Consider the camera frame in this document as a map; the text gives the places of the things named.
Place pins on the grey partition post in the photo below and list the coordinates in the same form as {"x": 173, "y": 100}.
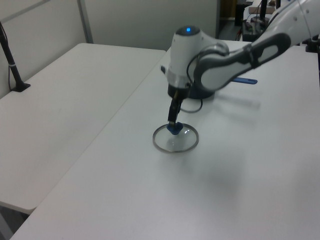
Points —
{"x": 85, "y": 20}

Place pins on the white adjacent table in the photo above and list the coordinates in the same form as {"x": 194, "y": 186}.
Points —
{"x": 62, "y": 112}

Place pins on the black camera stand pole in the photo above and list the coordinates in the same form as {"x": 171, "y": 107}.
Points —
{"x": 12, "y": 67}

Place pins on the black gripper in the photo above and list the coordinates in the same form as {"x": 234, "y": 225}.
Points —
{"x": 180, "y": 91}

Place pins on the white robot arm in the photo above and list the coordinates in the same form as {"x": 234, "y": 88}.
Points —
{"x": 185, "y": 50}

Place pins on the glass lid with blue knob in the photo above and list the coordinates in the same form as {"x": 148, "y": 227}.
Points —
{"x": 176, "y": 130}

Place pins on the black clamp mount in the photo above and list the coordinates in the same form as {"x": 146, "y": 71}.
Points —
{"x": 312, "y": 45}

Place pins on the black background stand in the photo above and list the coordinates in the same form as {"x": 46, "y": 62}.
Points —
{"x": 263, "y": 10}

